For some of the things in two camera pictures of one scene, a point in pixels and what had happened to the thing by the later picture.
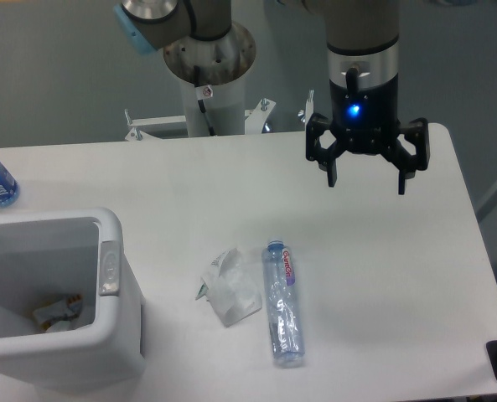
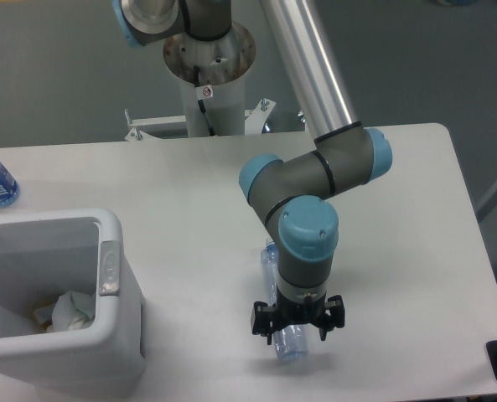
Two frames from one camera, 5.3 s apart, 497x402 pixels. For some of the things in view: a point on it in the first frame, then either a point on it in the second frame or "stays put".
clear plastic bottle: (283, 306) stays put
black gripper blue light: (364, 119) to (308, 311)
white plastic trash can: (29, 260) stays put
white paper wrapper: (230, 286) to (74, 310)
